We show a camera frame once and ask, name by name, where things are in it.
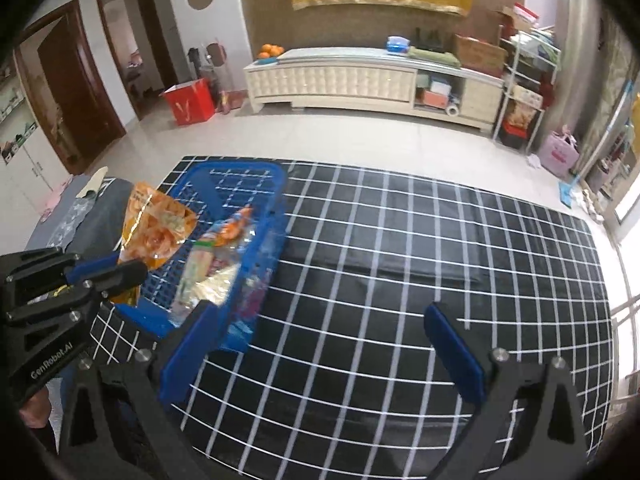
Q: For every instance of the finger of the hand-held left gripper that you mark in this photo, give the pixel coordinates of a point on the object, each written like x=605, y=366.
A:
x=95, y=266
x=125, y=275

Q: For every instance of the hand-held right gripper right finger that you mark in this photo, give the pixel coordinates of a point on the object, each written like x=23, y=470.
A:
x=455, y=355

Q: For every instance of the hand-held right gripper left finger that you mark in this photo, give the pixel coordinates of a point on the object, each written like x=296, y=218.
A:
x=192, y=350

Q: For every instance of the orange snack packet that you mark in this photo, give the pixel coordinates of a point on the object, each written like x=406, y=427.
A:
x=155, y=230

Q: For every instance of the green cracker packet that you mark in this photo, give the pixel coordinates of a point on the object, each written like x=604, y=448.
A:
x=200, y=267

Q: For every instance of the blue plastic basket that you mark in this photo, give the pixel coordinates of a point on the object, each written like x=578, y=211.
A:
x=265, y=195

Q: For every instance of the person's left hand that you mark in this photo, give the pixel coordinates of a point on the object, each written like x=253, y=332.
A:
x=36, y=410

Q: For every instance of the grey crown-print cloth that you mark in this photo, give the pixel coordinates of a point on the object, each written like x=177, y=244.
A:
x=95, y=215

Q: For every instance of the pink cloth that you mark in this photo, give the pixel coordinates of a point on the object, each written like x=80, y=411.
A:
x=55, y=200

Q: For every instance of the black white checkered tablecloth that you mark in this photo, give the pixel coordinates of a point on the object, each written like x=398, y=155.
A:
x=400, y=270

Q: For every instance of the white cabinet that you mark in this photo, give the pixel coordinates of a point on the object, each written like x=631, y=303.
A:
x=25, y=160

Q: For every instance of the dark brown wooden door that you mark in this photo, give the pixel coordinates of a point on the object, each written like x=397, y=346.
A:
x=65, y=100

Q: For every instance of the red gift bag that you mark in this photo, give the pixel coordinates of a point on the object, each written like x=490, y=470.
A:
x=190, y=102

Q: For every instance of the red dustpan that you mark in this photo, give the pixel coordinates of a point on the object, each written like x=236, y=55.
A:
x=231, y=102

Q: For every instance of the white tissue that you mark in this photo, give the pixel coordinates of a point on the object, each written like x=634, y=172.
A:
x=534, y=160

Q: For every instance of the dark upright appliance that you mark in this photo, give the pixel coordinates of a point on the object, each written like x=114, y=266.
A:
x=197, y=62

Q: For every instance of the pink bag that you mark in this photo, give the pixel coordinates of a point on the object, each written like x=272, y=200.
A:
x=561, y=154

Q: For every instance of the red crate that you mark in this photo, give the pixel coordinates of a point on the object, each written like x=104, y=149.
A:
x=515, y=131

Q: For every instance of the broom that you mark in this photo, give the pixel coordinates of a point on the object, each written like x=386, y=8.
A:
x=216, y=55

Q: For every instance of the paper towel roll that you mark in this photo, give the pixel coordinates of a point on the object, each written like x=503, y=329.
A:
x=453, y=111

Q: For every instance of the orange snack bag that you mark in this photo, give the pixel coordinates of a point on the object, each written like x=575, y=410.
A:
x=523, y=115

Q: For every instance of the blue plate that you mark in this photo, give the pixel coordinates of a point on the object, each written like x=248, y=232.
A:
x=268, y=60

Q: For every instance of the orange box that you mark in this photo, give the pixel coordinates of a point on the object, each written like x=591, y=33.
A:
x=434, y=97

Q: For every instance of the pile of oranges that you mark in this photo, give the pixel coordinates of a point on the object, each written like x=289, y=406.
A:
x=271, y=51

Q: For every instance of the pale blue box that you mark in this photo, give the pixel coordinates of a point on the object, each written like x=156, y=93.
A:
x=440, y=86

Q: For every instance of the dark red cloth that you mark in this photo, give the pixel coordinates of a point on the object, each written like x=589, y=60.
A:
x=546, y=95

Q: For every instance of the cream television cabinet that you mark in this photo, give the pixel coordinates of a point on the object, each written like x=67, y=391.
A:
x=330, y=82

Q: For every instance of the white shelf rack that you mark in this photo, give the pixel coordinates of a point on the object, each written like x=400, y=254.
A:
x=520, y=70

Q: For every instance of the green folded cloth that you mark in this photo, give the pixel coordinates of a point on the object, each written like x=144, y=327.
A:
x=434, y=56

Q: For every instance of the brown cardboard box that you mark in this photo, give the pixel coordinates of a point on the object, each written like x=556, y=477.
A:
x=480, y=55

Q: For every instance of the patterned curtain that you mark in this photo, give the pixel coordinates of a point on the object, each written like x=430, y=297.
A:
x=617, y=90

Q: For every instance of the blue tissue container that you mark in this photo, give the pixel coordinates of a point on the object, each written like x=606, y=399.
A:
x=398, y=45

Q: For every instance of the black router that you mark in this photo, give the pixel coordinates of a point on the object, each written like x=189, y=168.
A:
x=431, y=40

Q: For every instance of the red white box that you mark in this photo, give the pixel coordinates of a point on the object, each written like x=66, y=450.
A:
x=526, y=15

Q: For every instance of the dark brown door frame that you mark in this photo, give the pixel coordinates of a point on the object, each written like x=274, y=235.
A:
x=161, y=30

